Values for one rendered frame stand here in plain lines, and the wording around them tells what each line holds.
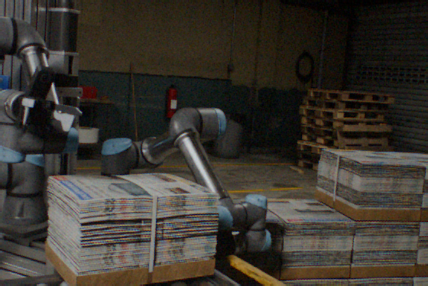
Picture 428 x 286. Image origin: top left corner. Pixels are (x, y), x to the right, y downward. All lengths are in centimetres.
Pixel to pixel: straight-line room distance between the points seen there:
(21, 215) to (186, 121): 62
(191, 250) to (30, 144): 51
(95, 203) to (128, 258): 17
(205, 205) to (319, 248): 80
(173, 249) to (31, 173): 61
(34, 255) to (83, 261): 50
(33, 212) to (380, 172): 126
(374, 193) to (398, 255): 28
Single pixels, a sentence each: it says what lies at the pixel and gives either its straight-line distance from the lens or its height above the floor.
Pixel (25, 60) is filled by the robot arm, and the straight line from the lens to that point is 172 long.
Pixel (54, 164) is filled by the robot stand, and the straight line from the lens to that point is 202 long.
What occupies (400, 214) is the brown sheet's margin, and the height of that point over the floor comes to 86.
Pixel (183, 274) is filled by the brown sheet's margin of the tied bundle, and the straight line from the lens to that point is 142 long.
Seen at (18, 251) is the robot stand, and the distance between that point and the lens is 183.
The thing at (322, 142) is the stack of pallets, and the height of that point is 47.
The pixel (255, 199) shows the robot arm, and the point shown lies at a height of 95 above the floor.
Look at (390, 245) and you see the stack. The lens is 224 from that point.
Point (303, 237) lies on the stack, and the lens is 205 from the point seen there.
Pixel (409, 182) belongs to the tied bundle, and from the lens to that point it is 221.
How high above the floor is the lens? 132
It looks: 7 degrees down
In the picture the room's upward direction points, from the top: 5 degrees clockwise
